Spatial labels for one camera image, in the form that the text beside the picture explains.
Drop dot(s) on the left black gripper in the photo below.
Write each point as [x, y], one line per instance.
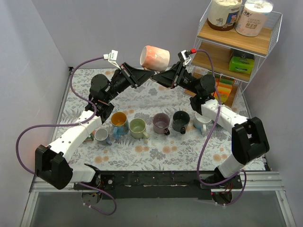
[129, 75]

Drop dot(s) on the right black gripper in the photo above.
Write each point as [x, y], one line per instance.
[176, 74]

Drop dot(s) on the pink mug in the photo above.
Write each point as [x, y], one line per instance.
[154, 58]

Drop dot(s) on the dark grey mug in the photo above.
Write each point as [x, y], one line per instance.
[180, 122]

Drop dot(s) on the lilac mug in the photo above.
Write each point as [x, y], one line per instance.
[161, 124]

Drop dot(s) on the blue glazed mug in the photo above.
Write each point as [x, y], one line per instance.
[120, 125]

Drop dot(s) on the green mug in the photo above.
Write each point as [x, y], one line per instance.
[137, 129]

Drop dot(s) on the white and blue mug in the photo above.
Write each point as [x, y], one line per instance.
[201, 122]

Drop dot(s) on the small dark grey-blue mug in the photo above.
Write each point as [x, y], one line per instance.
[102, 136]

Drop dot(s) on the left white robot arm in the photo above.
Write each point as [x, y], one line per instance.
[52, 161]

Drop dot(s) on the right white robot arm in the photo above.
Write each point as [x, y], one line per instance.
[249, 140]

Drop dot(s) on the shelf sponge pack back left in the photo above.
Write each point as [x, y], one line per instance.
[217, 79]

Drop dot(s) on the shelf sponge pack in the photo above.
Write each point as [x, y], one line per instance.
[227, 89]
[217, 79]

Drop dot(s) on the shelf sponge pack back right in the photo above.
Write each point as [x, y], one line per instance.
[227, 89]

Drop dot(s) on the yellow orange sponge pack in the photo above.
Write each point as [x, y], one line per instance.
[89, 138]

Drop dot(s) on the green tissue pack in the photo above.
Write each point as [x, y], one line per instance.
[241, 65]

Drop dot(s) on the brown toilet paper roll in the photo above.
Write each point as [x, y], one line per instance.
[223, 14]

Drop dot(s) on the pink toilet paper roll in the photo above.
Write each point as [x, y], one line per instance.
[253, 17]

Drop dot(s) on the white wire wooden shelf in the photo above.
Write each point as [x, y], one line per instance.
[220, 44]

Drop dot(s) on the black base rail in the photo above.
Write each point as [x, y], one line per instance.
[162, 184]

